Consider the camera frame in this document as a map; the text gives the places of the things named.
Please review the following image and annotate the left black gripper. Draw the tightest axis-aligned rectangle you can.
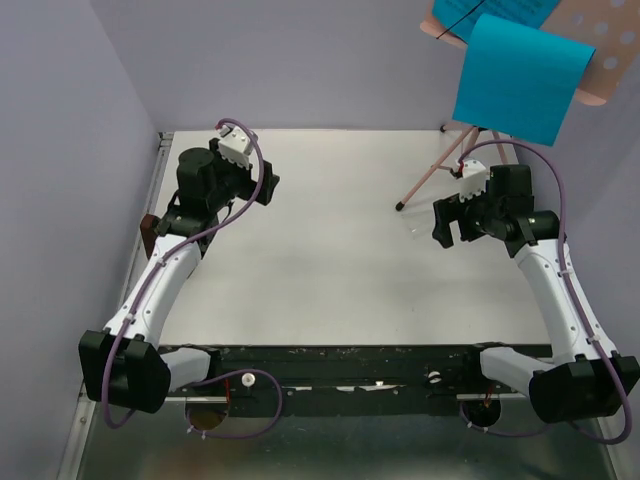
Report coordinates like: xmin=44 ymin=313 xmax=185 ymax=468
xmin=208 ymin=139 xmax=281 ymax=212

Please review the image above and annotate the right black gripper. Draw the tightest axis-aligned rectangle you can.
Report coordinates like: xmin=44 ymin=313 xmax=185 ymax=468
xmin=431 ymin=180 xmax=503 ymax=248

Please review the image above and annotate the clear plastic metronome cover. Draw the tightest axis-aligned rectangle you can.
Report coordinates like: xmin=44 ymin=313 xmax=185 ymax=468
xmin=400 ymin=210 xmax=434 ymax=240

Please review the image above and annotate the brown wooden metronome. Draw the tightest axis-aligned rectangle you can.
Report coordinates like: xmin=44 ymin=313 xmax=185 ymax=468
xmin=139 ymin=213 xmax=159 ymax=259

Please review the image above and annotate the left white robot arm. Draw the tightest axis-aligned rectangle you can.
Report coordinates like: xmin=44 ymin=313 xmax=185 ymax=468
xmin=78 ymin=143 xmax=280 ymax=413

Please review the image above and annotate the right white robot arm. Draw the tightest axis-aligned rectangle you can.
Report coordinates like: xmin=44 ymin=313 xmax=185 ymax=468
xmin=432 ymin=160 xmax=639 ymax=423

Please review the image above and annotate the blue paper sheet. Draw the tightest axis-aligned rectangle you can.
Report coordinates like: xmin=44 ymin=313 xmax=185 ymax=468
xmin=452 ymin=14 xmax=595 ymax=146

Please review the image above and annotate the blue printed sheet music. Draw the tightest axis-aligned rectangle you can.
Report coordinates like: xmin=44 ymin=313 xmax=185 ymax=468
xmin=431 ymin=0 xmax=559 ymax=40

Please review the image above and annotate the pink music stand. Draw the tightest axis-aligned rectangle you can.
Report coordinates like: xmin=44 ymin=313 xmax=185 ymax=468
xmin=421 ymin=1 xmax=639 ymax=178

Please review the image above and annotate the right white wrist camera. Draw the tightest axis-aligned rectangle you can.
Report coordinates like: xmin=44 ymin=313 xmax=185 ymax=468
xmin=459 ymin=159 xmax=489 ymax=203

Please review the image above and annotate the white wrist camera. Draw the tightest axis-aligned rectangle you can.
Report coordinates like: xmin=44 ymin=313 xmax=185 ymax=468
xmin=459 ymin=159 xmax=489 ymax=203
xmin=218 ymin=125 xmax=253 ymax=170

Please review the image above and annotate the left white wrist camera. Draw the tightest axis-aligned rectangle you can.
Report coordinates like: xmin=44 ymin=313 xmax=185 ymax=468
xmin=218 ymin=125 xmax=253 ymax=170

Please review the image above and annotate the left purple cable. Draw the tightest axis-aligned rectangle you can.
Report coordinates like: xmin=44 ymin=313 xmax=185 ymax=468
xmin=100 ymin=117 xmax=284 ymax=441

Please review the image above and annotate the purple cable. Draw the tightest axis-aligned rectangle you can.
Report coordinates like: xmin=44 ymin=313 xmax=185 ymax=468
xmin=457 ymin=139 xmax=633 ymax=445
xmin=100 ymin=117 xmax=284 ymax=441

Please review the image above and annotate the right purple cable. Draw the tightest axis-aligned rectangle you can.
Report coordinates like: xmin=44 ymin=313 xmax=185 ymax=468
xmin=457 ymin=139 xmax=633 ymax=445

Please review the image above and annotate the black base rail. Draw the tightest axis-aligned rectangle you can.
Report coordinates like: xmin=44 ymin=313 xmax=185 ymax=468
xmin=164 ymin=342 xmax=556 ymax=419

